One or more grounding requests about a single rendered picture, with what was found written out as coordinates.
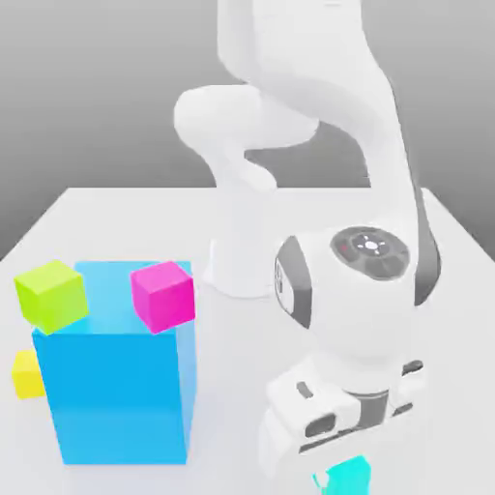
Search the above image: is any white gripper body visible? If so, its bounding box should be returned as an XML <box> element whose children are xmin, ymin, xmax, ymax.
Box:
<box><xmin>257</xmin><ymin>402</ymin><xmax>417</xmax><ymax>483</ymax></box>

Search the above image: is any small yellow cube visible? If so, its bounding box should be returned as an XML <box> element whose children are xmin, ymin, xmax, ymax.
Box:
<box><xmin>11</xmin><ymin>348</ymin><xmax>46</xmax><ymax>400</ymax></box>

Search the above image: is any small lime green cube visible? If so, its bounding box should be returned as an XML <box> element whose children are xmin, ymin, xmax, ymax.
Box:
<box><xmin>14</xmin><ymin>259</ymin><xmax>90</xmax><ymax>336</ymax></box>

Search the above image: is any large blue box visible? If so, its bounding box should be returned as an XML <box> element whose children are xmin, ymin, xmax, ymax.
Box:
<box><xmin>31</xmin><ymin>261</ymin><xmax>198</xmax><ymax>466</ymax></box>

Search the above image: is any small magenta cube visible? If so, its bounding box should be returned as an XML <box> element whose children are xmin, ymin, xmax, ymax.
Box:
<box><xmin>130</xmin><ymin>260</ymin><xmax>196</xmax><ymax>335</ymax></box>

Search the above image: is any small cyan cube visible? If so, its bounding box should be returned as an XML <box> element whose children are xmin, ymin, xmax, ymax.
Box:
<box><xmin>311</xmin><ymin>454</ymin><xmax>373</xmax><ymax>495</ymax></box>

